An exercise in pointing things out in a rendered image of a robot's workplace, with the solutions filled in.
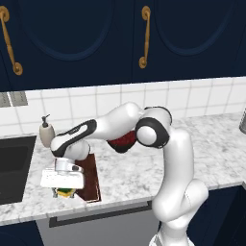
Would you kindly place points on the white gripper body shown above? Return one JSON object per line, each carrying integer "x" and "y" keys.
{"x": 62, "y": 179}

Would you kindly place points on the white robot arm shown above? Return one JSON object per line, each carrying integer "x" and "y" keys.
{"x": 175, "y": 166}

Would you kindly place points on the yellow and green sponge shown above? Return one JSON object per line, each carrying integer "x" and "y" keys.
{"x": 65, "y": 192}

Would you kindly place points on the dark brown cutting board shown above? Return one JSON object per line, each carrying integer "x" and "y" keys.
{"x": 91, "y": 179}

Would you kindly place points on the black sink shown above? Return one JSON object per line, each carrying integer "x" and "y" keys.
{"x": 14, "y": 169}

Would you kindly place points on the beige soap dispenser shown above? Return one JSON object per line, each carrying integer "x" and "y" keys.
{"x": 46, "y": 134}

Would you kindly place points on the grey dishwasher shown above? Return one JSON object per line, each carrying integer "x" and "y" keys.
{"x": 102, "y": 232}

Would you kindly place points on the navy base cupboard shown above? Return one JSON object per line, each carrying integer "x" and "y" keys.
{"x": 19, "y": 235}
{"x": 224, "y": 217}

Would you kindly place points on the dark red bowl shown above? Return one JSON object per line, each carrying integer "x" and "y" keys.
{"x": 123, "y": 142}

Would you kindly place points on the grey metal container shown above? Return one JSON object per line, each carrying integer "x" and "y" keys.
{"x": 243, "y": 121}

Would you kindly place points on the grey wall outlet plate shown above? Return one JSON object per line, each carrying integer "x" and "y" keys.
{"x": 14, "y": 99}

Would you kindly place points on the navy wall cupboard door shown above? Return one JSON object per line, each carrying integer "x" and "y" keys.
{"x": 192, "y": 38}
{"x": 70, "y": 41}

